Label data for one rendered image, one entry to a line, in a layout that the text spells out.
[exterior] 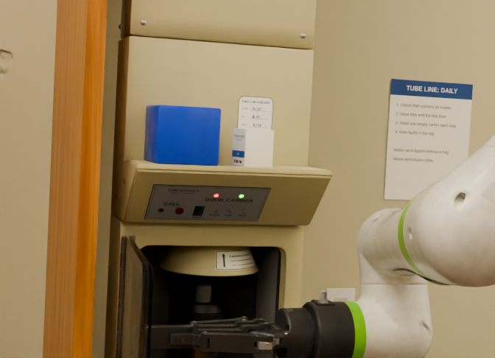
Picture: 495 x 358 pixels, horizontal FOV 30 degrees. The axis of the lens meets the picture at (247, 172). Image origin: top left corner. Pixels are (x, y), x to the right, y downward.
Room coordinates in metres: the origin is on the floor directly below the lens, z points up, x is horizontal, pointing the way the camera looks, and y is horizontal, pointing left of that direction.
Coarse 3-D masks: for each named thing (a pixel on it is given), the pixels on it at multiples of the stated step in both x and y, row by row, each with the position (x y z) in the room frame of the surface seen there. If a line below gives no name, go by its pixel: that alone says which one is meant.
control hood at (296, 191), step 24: (144, 168) 1.39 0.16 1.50; (168, 168) 1.40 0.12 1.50; (192, 168) 1.41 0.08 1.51; (216, 168) 1.43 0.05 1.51; (240, 168) 1.44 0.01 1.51; (264, 168) 1.45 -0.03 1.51; (288, 168) 1.49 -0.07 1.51; (312, 168) 1.54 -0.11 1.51; (144, 192) 1.43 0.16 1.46; (288, 192) 1.49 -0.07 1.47; (312, 192) 1.50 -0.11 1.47; (144, 216) 1.47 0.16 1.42; (264, 216) 1.53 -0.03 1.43; (288, 216) 1.54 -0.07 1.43; (312, 216) 1.55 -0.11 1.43
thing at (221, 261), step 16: (176, 256) 1.59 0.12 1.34; (192, 256) 1.58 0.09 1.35; (208, 256) 1.57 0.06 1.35; (224, 256) 1.58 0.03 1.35; (240, 256) 1.60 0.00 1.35; (176, 272) 1.58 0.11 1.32; (192, 272) 1.56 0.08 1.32; (208, 272) 1.56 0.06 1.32; (224, 272) 1.57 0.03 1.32; (240, 272) 1.58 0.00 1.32
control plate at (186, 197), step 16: (160, 192) 1.44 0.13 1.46; (176, 192) 1.44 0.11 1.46; (192, 192) 1.45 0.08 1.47; (208, 192) 1.46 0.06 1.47; (224, 192) 1.46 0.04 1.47; (240, 192) 1.47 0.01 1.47; (256, 192) 1.48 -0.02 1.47; (192, 208) 1.48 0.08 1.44; (208, 208) 1.49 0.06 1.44; (224, 208) 1.49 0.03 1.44; (240, 208) 1.50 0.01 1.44; (256, 208) 1.51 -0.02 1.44
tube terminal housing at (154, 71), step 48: (144, 48) 1.51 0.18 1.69; (192, 48) 1.53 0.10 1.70; (240, 48) 1.55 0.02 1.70; (144, 96) 1.51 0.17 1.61; (192, 96) 1.53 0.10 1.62; (288, 96) 1.58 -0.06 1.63; (288, 144) 1.58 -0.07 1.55; (144, 240) 1.51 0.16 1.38; (192, 240) 1.53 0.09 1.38; (240, 240) 1.56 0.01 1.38; (288, 240) 1.58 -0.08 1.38; (288, 288) 1.59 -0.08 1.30
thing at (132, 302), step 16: (128, 240) 1.42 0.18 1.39; (128, 256) 1.39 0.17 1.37; (128, 272) 1.38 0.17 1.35; (144, 272) 1.19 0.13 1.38; (128, 288) 1.37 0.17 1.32; (144, 288) 1.19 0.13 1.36; (128, 304) 1.36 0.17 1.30; (144, 304) 1.19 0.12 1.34; (128, 320) 1.35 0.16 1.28; (144, 320) 1.19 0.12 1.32; (128, 336) 1.34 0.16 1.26; (144, 336) 1.19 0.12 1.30; (128, 352) 1.33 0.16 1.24; (144, 352) 1.19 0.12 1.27
